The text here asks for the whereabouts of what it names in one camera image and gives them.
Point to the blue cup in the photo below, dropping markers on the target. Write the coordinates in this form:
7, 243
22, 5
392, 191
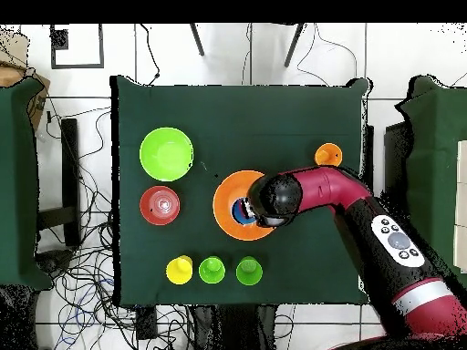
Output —
239, 213

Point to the dark tripod leg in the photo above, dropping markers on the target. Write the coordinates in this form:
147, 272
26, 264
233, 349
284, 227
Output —
294, 45
197, 40

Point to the black floor stand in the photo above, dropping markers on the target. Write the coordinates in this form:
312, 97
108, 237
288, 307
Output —
70, 164
369, 153

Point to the large orange bowl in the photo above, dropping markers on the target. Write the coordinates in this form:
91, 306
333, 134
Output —
224, 204

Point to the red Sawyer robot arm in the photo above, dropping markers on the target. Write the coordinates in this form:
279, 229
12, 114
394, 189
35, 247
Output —
328, 187

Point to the red bowl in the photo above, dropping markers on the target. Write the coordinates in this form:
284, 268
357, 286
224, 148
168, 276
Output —
159, 205

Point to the grey black device base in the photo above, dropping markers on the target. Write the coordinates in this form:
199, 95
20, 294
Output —
54, 260

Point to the dark green tablecloth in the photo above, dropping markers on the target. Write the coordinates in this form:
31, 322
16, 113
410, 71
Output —
237, 113

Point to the green cloth side table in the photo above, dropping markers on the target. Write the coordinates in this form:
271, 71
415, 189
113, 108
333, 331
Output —
18, 182
434, 164

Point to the orange cup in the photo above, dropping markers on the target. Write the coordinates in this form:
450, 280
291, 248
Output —
324, 155

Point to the black power box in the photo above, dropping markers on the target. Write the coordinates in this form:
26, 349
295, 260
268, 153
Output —
146, 322

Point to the black square frame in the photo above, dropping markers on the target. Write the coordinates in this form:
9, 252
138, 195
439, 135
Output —
76, 66

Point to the green cup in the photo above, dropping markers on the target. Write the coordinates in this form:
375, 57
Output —
249, 273
212, 271

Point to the yellow cup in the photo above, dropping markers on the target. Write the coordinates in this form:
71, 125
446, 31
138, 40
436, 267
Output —
178, 271

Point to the cardboard box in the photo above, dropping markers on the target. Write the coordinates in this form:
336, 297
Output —
38, 105

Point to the large green bowl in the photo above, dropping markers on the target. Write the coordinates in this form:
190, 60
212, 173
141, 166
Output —
166, 154

